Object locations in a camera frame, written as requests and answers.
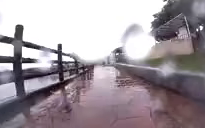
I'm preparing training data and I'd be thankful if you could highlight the wet red paved path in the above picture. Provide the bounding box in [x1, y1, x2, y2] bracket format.
[23, 64, 205, 128]

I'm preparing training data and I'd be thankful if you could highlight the grey water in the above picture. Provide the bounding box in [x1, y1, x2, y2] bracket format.
[0, 62, 78, 105]

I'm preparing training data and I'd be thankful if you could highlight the building with sloped roof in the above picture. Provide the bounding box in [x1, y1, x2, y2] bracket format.
[152, 13, 193, 43]

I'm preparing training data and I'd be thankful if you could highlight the grass verge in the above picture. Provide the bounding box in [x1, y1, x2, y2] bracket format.
[136, 49, 205, 73]

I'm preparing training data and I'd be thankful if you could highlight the large tree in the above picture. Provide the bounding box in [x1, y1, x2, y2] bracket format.
[150, 0, 205, 34]

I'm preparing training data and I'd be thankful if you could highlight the tan wall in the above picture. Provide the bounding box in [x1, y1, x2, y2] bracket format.
[149, 38, 195, 59]

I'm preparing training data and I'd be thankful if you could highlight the low grey concrete wall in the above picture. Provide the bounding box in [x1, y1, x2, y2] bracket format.
[113, 62, 205, 106]

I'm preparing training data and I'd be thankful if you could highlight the dark wooden rail fence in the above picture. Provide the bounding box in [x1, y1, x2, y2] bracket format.
[0, 24, 95, 128]

